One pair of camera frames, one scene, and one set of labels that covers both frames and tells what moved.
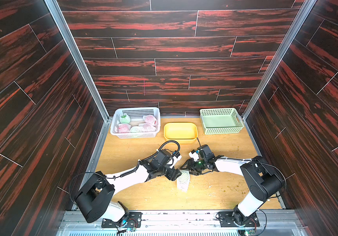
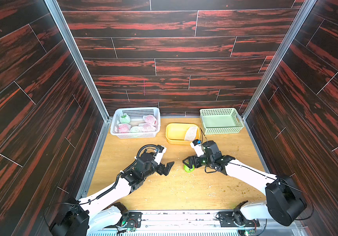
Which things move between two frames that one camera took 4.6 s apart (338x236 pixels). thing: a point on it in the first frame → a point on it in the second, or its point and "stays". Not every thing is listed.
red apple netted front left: [124, 128] stays
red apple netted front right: [147, 127] stays
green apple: [125, 119] stays
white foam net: [183, 180] → [190, 133]
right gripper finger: [191, 171] → [190, 165]
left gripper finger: [175, 174] → [164, 171]
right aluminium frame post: [306, 6] stays
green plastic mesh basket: [220, 120] stays
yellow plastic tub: [183, 132] stays
